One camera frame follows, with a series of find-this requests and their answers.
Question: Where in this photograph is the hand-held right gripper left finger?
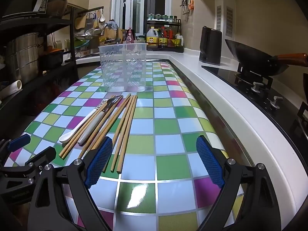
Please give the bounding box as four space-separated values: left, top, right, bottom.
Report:
28 136 113 231

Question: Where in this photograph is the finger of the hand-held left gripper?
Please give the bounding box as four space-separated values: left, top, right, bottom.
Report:
14 147 56 177
0 134 31 159

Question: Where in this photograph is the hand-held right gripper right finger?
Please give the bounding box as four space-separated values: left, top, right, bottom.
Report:
196 135 281 231

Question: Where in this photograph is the bamboo chopstick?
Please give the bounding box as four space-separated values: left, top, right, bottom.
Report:
78 95 126 159
110 95 136 173
59 96 116 159
61 96 122 160
102 95 134 173
116 95 138 174
90 95 131 151

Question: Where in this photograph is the clear plastic utensil holder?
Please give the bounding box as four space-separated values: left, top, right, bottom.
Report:
99 43 148 92

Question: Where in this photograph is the white ceramic spoon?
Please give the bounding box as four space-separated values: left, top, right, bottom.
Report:
59 108 103 143

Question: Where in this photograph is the checkered table cover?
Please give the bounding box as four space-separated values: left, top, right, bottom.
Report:
3 59 256 231

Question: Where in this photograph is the red plastic bag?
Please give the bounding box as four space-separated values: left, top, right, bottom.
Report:
31 81 71 111

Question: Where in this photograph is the white roll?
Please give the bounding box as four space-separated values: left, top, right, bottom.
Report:
0 80 23 100

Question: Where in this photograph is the white kitchen countertop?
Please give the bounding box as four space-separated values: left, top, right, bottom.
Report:
76 48 308 231

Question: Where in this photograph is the steel stockpot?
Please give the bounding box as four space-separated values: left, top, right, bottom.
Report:
4 32 40 86

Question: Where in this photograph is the black pot orange lid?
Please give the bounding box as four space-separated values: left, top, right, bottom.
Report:
38 47 65 71

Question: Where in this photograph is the metal stove knob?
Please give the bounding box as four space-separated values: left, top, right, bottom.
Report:
267 95 284 110
250 82 264 93

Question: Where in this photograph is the black glass gas hob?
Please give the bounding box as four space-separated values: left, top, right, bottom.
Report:
201 65 308 151

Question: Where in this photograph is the black electric kettle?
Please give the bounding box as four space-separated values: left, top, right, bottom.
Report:
199 26 223 66

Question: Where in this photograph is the dish rack with bowls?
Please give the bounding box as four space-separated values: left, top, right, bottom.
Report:
73 32 102 51

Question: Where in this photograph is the black shelf unit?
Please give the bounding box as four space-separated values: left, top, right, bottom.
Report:
0 4 80 131

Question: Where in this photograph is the tan rounded object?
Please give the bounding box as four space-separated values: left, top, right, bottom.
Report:
100 28 121 46

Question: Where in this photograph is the hanging wooden cutting board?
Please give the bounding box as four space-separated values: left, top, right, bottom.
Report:
74 13 87 31

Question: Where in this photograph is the metal sink faucet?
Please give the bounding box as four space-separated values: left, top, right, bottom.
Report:
100 23 121 45

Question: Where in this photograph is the yellow cooking oil bottle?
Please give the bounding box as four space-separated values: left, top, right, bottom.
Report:
146 28 160 49

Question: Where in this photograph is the black spice rack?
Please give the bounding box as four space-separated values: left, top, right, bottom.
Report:
146 18 185 53

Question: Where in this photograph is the metal grater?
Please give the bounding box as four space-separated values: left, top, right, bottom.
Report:
85 13 94 30

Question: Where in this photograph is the patterned cloth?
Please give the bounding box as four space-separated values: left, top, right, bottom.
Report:
106 20 119 31

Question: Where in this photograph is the brown bowl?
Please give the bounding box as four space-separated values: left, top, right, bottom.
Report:
47 0 68 18

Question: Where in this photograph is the row of spice jars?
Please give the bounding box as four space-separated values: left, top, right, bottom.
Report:
148 14 181 22

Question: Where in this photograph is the window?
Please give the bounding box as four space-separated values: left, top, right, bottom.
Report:
113 0 167 36

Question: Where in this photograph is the striped handle utensil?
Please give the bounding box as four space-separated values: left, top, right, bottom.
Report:
96 99 109 111

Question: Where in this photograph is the white wall socket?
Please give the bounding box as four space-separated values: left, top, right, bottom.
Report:
54 40 71 51

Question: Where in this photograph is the black wok with wooden handle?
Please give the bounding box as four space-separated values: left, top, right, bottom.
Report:
225 39 308 77

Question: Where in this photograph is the wide wall vent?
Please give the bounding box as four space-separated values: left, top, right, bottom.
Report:
226 6 234 38

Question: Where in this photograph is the narrow wall vent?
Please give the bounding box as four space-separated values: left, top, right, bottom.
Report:
216 5 222 31

